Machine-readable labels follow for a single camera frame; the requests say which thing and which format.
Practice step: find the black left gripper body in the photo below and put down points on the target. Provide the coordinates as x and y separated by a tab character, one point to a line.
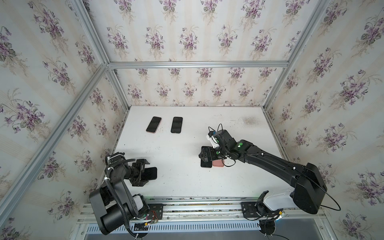
138	172

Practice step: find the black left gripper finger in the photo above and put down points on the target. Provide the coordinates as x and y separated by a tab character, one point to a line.
140	183
140	162

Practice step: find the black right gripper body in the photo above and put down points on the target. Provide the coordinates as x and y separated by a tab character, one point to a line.
212	153

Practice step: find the pink phone case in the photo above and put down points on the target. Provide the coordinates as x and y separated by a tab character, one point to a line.
218	163

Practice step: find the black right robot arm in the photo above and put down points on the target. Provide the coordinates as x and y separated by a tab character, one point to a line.
309	188

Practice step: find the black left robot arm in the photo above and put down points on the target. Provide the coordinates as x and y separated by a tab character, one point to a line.
112	202

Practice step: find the black phone pink edge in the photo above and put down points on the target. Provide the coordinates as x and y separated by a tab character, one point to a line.
153	125

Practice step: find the black phone far middle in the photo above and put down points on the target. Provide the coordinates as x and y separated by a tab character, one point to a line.
177	123

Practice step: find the black pad near left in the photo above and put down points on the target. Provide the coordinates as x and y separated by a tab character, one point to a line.
149	174

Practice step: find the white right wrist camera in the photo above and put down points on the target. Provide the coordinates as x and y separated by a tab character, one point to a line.
214	142

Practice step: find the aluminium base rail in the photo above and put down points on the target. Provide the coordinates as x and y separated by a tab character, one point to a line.
200	209

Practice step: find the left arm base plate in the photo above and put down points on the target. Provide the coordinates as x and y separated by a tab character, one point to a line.
151	212

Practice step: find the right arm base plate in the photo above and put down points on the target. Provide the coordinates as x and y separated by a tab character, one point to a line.
254	210

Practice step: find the aluminium frame top bar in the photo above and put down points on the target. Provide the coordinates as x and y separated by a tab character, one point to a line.
197	64

